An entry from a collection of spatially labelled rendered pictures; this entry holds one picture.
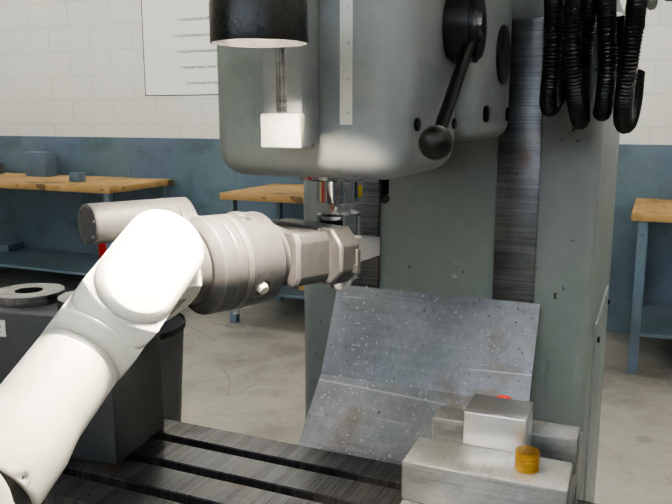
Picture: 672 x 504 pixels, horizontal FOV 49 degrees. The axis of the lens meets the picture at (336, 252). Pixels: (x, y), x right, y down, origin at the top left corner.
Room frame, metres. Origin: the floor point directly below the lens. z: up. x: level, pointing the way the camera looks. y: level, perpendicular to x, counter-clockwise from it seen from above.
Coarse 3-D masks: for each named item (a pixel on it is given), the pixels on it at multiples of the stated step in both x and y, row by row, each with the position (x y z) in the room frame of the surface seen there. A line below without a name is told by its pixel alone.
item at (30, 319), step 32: (0, 288) 0.96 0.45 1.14; (32, 288) 0.97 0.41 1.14; (64, 288) 0.97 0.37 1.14; (0, 320) 0.89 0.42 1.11; (32, 320) 0.88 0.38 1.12; (0, 352) 0.89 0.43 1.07; (160, 352) 0.96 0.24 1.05; (128, 384) 0.88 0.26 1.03; (160, 384) 0.96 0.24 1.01; (96, 416) 0.86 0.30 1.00; (128, 416) 0.88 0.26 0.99; (160, 416) 0.95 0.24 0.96; (96, 448) 0.86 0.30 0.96; (128, 448) 0.88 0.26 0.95
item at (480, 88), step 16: (496, 0) 0.87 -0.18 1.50; (512, 0) 0.96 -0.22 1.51; (496, 16) 0.87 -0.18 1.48; (496, 32) 0.88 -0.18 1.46; (496, 48) 0.88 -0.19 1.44; (480, 64) 0.82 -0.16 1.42; (496, 64) 0.88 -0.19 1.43; (464, 80) 0.81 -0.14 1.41; (480, 80) 0.82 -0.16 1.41; (496, 80) 0.89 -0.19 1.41; (464, 96) 0.81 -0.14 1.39; (480, 96) 0.82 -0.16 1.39; (496, 96) 0.89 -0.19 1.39; (464, 112) 0.81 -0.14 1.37; (480, 112) 0.82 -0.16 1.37; (496, 112) 0.89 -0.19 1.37; (464, 128) 0.81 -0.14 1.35; (480, 128) 0.82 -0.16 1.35; (496, 128) 0.90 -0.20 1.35
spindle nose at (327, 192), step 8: (320, 184) 0.75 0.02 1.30; (328, 184) 0.74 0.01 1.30; (336, 184) 0.74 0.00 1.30; (344, 184) 0.74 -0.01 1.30; (352, 184) 0.74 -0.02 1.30; (360, 184) 0.75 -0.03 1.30; (320, 192) 0.75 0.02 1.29; (328, 192) 0.74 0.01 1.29; (336, 192) 0.74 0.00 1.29; (344, 192) 0.74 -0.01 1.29; (352, 192) 0.74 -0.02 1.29; (320, 200) 0.75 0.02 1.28; (328, 200) 0.74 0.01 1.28; (336, 200) 0.74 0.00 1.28; (344, 200) 0.74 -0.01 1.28; (352, 200) 0.74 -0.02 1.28; (360, 200) 0.75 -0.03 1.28
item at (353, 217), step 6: (324, 210) 0.77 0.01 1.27; (354, 210) 0.77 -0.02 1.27; (318, 216) 0.75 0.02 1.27; (324, 216) 0.74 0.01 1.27; (330, 216) 0.74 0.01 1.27; (336, 216) 0.74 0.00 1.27; (342, 216) 0.74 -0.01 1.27; (348, 216) 0.74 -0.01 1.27; (354, 216) 0.74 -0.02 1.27; (360, 216) 0.75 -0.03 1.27; (324, 222) 0.74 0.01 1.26; (330, 222) 0.74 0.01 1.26; (336, 222) 0.74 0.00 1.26; (342, 222) 0.74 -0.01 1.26; (348, 222) 0.74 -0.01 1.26; (354, 222) 0.74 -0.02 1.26; (360, 222) 0.75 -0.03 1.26
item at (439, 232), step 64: (512, 64) 1.06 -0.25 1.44; (512, 128) 1.05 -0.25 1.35; (448, 192) 1.09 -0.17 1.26; (512, 192) 1.05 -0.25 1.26; (576, 192) 1.02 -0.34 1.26; (384, 256) 1.13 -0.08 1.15; (448, 256) 1.09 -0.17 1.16; (512, 256) 1.05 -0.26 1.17; (576, 256) 1.02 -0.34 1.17; (320, 320) 1.18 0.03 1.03; (576, 320) 1.02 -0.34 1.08; (576, 384) 1.02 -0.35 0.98
